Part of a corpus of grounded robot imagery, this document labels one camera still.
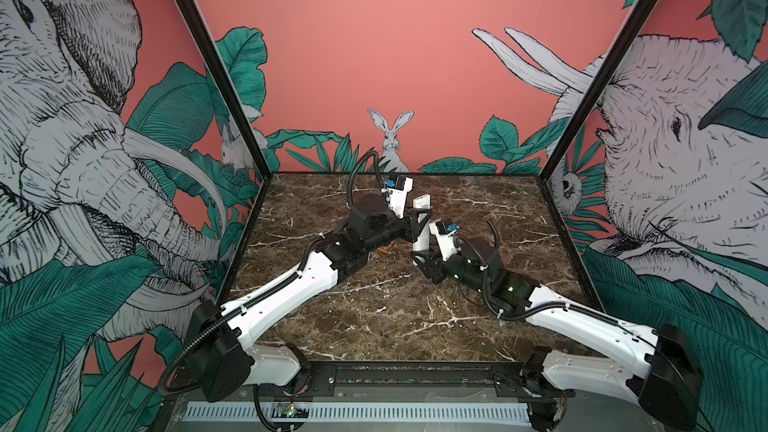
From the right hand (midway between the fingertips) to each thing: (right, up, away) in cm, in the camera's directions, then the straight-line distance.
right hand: (414, 249), depth 72 cm
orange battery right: (-6, -3, +27) cm, 27 cm away
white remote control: (+2, +2, -2) cm, 3 cm away
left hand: (+4, +10, -4) cm, 11 cm away
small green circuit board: (-30, -38, -2) cm, 49 cm away
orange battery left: (-9, -5, +26) cm, 28 cm away
